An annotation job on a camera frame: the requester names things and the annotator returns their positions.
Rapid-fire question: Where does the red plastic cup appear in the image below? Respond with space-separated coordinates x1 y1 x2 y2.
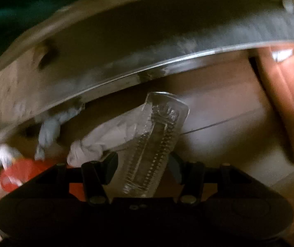
0 158 67 192

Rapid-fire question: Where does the clear plastic cup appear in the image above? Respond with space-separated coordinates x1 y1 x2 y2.
121 91 190 198

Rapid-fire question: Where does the white tissue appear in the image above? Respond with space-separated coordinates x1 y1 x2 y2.
67 108 153 168
35 103 86 160

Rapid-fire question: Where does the brown cardboard box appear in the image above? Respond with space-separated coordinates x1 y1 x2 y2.
0 0 294 144

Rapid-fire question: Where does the dark green cloth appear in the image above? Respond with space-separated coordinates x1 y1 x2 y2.
0 0 127 66

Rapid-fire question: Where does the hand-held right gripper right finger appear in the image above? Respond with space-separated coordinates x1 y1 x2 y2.
169 154 253 205

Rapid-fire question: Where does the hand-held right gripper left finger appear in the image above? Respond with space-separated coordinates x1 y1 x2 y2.
37 153 118 206

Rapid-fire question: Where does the orange brown plastic object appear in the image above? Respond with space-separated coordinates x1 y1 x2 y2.
250 44 294 168

